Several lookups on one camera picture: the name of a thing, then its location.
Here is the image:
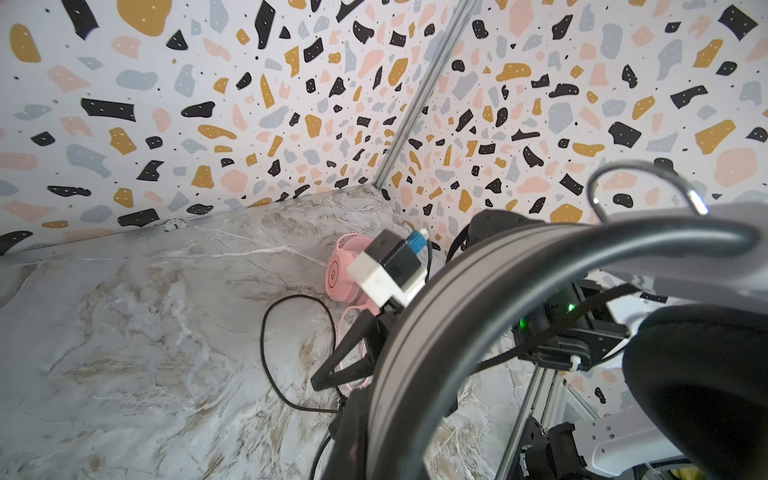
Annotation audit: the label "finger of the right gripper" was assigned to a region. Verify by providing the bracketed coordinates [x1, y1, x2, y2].
[311, 310, 396, 391]

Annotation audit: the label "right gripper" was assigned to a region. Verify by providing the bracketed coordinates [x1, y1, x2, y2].
[443, 208, 631, 373]

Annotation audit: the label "white black headphones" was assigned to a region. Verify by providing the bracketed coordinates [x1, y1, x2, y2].
[335, 159, 768, 480]

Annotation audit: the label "pink headphones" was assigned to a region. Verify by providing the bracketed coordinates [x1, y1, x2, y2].
[325, 233, 380, 315]

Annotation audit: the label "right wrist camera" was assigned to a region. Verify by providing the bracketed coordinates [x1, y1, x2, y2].
[347, 229, 431, 308]

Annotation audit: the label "right corner aluminium post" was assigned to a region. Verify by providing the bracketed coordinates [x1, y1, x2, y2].
[372, 0, 481, 190]

